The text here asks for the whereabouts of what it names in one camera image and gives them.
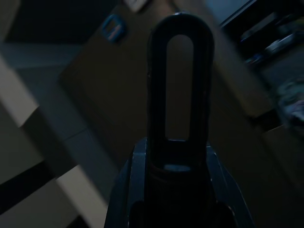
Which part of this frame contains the dark shelf unit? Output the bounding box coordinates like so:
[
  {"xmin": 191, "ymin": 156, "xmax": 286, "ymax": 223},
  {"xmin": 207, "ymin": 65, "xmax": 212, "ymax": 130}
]
[{"xmin": 218, "ymin": 0, "xmax": 304, "ymax": 70}]

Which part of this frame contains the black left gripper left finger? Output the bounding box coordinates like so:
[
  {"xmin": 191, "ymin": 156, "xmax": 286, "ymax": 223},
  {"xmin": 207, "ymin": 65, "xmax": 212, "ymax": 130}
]
[{"xmin": 108, "ymin": 138, "xmax": 149, "ymax": 228}]

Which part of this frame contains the small brown cardboard box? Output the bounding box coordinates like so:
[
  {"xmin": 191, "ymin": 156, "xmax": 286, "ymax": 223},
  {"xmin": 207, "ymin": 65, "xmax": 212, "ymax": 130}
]
[{"xmin": 260, "ymin": 123, "xmax": 304, "ymax": 228}]

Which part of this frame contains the large brown cardboard panel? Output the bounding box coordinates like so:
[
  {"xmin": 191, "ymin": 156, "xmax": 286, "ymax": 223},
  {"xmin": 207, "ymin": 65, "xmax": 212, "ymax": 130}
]
[{"xmin": 58, "ymin": 0, "xmax": 273, "ymax": 181}]

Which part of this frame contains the crumpled patterned cloth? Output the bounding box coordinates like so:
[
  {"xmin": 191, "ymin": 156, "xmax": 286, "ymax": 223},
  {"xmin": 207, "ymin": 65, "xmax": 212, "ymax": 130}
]
[{"xmin": 276, "ymin": 77, "xmax": 304, "ymax": 130}]

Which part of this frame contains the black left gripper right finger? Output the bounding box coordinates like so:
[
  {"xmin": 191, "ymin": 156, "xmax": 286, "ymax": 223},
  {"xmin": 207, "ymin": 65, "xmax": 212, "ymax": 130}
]
[{"xmin": 206, "ymin": 145, "xmax": 256, "ymax": 228}]

